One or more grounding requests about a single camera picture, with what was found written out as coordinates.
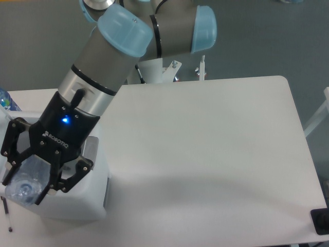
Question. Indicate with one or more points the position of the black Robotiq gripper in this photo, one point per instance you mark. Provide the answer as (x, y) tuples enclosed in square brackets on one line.
[(55, 139)]

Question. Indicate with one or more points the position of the clear plastic water bottle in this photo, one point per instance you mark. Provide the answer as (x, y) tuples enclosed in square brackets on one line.
[(28, 183)]

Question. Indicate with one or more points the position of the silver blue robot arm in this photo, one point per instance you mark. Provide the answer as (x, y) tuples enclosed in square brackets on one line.
[(122, 39)]

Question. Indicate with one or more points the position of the white plastic trash can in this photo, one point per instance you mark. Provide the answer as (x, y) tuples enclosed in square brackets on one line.
[(87, 199)]

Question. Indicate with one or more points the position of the black pen on table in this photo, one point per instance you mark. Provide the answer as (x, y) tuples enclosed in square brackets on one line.
[(7, 215)]

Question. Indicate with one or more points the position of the blue labelled bottle at edge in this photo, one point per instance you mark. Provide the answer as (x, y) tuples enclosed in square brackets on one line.
[(7, 102)]

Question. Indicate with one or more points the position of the black device at table edge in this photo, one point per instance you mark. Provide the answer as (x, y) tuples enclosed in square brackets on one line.
[(320, 220)]

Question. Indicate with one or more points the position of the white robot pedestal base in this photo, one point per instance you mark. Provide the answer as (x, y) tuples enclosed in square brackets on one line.
[(153, 72)]

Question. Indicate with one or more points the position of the white levelling foot bracket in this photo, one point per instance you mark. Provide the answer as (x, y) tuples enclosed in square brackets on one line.
[(201, 70)]

